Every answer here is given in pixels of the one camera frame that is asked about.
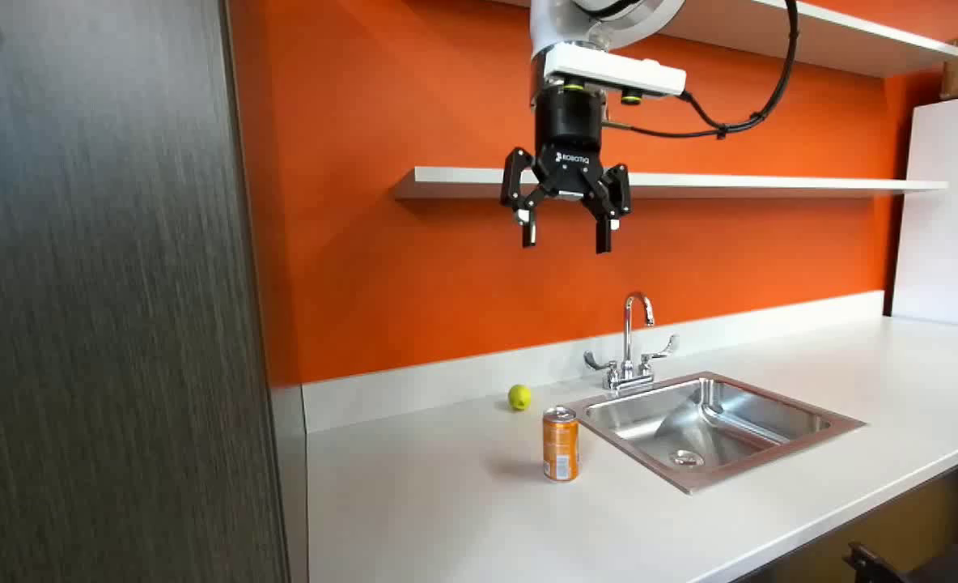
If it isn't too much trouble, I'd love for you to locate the white backsplash strip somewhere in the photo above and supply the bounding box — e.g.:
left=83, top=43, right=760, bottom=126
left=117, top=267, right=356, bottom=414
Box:
left=270, top=287, right=889, bottom=436

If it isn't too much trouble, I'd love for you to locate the dark wood cabinet panel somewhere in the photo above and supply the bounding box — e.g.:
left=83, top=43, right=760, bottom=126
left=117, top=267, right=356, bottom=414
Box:
left=0, top=0, right=295, bottom=583

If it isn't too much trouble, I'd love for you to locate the thin white wall shelf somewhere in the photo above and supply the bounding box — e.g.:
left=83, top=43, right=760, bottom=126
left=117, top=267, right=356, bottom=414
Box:
left=391, top=162, right=949, bottom=203

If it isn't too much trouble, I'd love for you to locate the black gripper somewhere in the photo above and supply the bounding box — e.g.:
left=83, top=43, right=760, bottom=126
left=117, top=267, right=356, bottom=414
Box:
left=497, top=80, right=633, bottom=256

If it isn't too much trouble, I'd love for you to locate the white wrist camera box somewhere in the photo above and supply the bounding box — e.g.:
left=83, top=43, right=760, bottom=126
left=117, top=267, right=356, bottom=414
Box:
left=540, top=43, right=690, bottom=104

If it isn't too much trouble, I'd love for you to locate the black chair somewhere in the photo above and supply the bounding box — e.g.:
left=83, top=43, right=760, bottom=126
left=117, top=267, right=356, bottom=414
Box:
left=842, top=541, right=958, bottom=583

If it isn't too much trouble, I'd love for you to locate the thick white wall shelf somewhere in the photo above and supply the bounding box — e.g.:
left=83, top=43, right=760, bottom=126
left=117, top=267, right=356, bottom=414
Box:
left=497, top=0, right=958, bottom=80

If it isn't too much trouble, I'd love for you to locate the orange soda can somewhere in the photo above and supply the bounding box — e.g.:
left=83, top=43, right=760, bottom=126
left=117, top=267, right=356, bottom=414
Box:
left=540, top=405, right=583, bottom=487

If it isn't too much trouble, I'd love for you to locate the chrome faucet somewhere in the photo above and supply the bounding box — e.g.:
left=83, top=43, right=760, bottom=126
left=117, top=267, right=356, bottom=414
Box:
left=583, top=287, right=678, bottom=392

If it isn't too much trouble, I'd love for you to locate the stainless steel sink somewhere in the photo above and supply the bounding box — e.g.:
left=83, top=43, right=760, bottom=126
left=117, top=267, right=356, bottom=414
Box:
left=565, top=370, right=866, bottom=494

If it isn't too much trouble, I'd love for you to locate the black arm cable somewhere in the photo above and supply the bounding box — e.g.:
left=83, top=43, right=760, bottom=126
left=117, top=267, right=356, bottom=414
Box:
left=604, top=0, right=804, bottom=143

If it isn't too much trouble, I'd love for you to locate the white refrigerator side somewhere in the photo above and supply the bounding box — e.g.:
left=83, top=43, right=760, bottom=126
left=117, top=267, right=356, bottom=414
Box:
left=889, top=92, right=958, bottom=332

